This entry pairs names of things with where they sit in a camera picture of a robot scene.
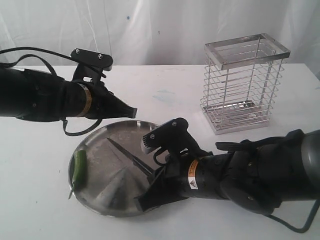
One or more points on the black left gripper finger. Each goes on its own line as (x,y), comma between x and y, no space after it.
(119,109)

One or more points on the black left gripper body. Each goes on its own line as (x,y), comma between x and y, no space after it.
(97,99)

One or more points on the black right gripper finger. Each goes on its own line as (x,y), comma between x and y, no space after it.
(158,193)

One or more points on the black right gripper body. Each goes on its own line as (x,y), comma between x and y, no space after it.
(188,168)

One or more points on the black handled knife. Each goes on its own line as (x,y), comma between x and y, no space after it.
(146,169)

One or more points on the green cucumber with stem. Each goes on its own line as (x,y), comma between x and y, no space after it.
(79,170)

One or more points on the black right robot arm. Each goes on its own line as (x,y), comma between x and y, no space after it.
(256,175)

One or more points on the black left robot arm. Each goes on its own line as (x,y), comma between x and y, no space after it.
(40,96)

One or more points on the round stainless steel plate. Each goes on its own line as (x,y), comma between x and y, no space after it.
(112,180)

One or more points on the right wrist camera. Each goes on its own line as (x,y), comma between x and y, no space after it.
(163,134)

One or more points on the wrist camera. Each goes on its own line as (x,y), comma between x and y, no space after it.
(163,134)
(93,59)

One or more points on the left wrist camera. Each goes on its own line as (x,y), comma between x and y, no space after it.
(93,59)

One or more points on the steel wire utensil rack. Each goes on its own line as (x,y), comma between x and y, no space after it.
(241,81)

